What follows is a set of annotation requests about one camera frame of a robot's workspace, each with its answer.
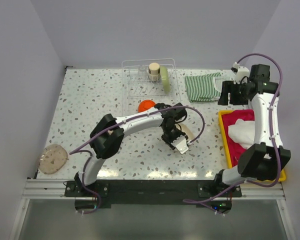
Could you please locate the cream square panda plate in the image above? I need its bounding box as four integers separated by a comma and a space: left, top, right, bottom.
176, 123, 195, 142

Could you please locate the orange round bowl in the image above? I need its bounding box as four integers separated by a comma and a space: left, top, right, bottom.
137, 99, 156, 113

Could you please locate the white wire dish rack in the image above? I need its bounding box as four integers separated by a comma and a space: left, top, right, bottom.
121, 58, 181, 116

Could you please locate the cream steel-lined cup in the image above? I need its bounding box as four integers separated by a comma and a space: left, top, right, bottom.
147, 62, 161, 83

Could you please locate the green square panda plate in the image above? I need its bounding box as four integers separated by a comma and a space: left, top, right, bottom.
160, 65, 171, 95

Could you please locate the clear glass cup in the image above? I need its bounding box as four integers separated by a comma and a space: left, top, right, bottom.
137, 65, 147, 81

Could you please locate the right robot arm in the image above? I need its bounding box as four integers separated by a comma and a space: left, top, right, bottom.
212, 62, 291, 197

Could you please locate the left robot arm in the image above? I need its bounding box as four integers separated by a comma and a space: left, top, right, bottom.
71, 103, 189, 196

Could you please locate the green striped cloth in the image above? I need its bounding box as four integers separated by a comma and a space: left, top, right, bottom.
185, 72, 233, 103

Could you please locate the white towel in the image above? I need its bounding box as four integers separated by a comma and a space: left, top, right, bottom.
228, 118, 255, 150

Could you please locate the magenta cloth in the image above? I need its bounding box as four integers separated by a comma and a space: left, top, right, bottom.
218, 109, 255, 169

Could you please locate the yellow plastic bin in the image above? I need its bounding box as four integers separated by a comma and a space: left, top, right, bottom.
218, 109, 278, 182

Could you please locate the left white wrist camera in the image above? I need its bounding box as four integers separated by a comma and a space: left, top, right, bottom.
172, 138, 189, 155

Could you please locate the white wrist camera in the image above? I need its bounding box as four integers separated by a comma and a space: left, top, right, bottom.
231, 62, 250, 84
172, 138, 189, 155

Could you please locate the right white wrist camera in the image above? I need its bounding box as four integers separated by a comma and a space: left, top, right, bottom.
231, 62, 250, 84

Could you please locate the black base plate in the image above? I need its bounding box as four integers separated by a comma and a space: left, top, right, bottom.
63, 178, 242, 217

